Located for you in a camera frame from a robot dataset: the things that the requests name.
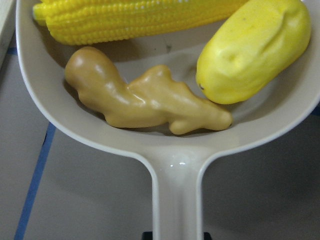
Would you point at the beige plastic dustpan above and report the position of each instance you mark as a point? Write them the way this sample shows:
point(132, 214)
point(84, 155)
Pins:
point(176, 163)

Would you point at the tan toy ginger root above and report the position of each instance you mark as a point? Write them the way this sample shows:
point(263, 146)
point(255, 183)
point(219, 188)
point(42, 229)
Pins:
point(150, 100)

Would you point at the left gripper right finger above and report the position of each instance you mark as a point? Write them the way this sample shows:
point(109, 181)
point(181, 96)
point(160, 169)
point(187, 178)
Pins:
point(207, 236)

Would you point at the wooden cutting board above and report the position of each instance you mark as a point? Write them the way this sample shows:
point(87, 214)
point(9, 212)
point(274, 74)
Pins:
point(7, 26)

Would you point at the yellow toy corn cob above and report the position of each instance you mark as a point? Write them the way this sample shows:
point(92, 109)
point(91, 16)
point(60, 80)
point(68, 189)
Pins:
point(86, 22)

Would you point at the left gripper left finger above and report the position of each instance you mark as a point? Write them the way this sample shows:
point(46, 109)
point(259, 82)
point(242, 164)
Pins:
point(147, 235)

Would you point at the yellow toy lemon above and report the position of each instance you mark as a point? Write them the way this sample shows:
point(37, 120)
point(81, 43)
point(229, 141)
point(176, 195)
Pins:
point(254, 45)

